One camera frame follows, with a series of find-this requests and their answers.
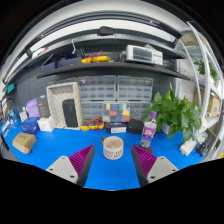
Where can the brown cardboard box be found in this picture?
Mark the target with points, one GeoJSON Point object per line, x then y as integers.
{"type": "Point", "coordinates": [24, 143]}

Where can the beige ceramic mug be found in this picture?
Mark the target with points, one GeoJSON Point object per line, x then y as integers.
{"type": "Point", "coordinates": [113, 150]}

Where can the grey small-parts drawer cabinet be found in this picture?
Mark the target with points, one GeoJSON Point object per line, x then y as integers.
{"type": "Point", "coordinates": [138, 108]}
{"type": "Point", "coordinates": [97, 88]}
{"type": "Point", "coordinates": [90, 109]}
{"type": "Point", "coordinates": [135, 88]}

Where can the black zip case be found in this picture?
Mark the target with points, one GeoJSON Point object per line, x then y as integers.
{"type": "Point", "coordinates": [70, 113]}

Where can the yellow multimeter with red leads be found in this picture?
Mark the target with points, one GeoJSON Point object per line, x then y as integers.
{"type": "Point", "coordinates": [90, 127]}

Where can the black workbench shelf unit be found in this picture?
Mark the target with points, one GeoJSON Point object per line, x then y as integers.
{"type": "Point", "coordinates": [110, 66]}

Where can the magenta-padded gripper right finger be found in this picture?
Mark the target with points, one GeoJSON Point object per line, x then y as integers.
{"type": "Point", "coordinates": [160, 168]}

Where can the clear organizer box, coloured parts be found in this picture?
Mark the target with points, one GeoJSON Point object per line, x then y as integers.
{"type": "Point", "coordinates": [116, 112]}

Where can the blue carton box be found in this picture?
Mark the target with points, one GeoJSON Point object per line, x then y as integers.
{"type": "Point", "coordinates": [30, 126]}

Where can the purple plastic bag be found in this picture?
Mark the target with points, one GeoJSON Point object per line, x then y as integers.
{"type": "Point", "coordinates": [32, 107]}

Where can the potted green plant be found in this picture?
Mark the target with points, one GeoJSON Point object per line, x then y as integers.
{"type": "Point", "coordinates": [175, 115]}

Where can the white metal rack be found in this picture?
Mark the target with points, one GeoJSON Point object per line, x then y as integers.
{"type": "Point", "coordinates": [206, 83]}

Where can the dark grey upright box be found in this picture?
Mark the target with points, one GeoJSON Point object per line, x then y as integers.
{"type": "Point", "coordinates": [42, 106]}

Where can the clear bottle with purple cap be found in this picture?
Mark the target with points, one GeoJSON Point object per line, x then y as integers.
{"type": "Point", "coordinates": [148, 131]}

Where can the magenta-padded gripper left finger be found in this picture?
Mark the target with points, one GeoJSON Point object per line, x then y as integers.
{"type": "Point", "coordinates": [63, 168]}

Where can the plain white box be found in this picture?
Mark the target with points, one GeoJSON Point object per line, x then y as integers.
{"type": "Point", "coordinates": [46, 124]}

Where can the flat round red coaster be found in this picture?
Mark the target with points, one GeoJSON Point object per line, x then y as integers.
{"type": "Point", "coordinates": [150, 151]}

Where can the white block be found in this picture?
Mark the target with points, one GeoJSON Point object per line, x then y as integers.
{"type": "Point", "coordinates": [188, 147]}

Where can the black soft pouch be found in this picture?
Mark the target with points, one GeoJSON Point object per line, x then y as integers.
{"type": "Point", "coordinates": [135, 127]}

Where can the white perforated tray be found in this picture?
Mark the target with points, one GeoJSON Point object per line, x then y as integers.
{"type": "Point", "coordinates": [55, 103]}

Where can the small white labelled box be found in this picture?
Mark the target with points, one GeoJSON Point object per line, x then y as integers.
{"type": "Point", "coordinates": [23, 116]}

